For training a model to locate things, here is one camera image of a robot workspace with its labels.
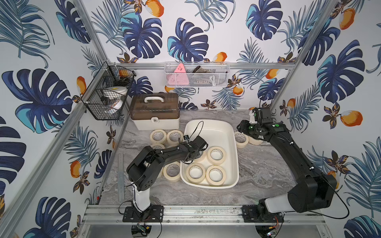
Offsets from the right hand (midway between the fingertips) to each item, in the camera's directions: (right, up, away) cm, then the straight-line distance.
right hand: (241, 126), depth 83 cm
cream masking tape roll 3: (-50, -13, +14) cm, 53 cm away
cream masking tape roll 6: (-21, -19, +8) cm, 29 cm away
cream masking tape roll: (-51, -7, +21) cm, 56 cm away
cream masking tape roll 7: (-12, -19, +11) cm, 25 cm away
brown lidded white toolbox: (-50, +10, +9) cm, 52 cm away
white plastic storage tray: (-10, -5, +21) cm, 24 cm away
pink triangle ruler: (-35, +30, +6) cm, 47 cm away
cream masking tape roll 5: (+7, -9, +20) cm, 23 cm away
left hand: (-26, -16, +10) cm, 32 cm away
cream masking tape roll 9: (-14, -28, +3) cm, 32 cm away
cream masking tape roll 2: (-40, -7, +22) cm, 46 cm away
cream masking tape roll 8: (-25, -27, +4) cm, 38 cm away
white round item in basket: (-69, +18, -3) cm, 71 cm away
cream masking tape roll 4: (-40, -28, +6) cm, 49 cm away
